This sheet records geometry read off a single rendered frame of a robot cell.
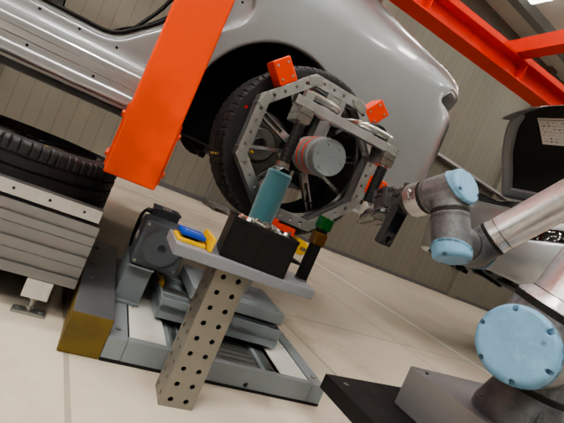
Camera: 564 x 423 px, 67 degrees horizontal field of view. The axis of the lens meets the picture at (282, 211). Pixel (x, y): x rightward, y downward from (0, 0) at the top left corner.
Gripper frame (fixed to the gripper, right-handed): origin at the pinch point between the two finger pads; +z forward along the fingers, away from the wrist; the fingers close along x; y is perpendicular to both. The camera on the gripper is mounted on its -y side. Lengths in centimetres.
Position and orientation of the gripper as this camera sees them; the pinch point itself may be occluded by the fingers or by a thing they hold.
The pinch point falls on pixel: (358, 222)
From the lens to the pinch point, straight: 130.6
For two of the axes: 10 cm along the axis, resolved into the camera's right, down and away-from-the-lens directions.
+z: -5.5, 2.1, 8.1
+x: -8.2, -3.4, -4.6
